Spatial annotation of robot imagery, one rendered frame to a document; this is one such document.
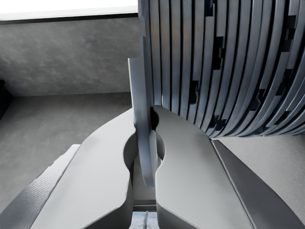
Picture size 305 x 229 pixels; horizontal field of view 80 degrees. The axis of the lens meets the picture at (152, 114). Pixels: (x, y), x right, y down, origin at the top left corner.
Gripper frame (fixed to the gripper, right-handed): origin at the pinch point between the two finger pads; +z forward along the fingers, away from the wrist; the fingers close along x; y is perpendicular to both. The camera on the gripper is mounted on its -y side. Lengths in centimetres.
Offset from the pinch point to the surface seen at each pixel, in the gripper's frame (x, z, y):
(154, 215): -4, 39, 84
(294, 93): 12.8, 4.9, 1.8
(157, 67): 0.7, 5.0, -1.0
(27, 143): -306, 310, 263
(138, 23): -33, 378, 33
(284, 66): 11.1, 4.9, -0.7
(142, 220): -9, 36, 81
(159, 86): 0.8, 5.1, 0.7
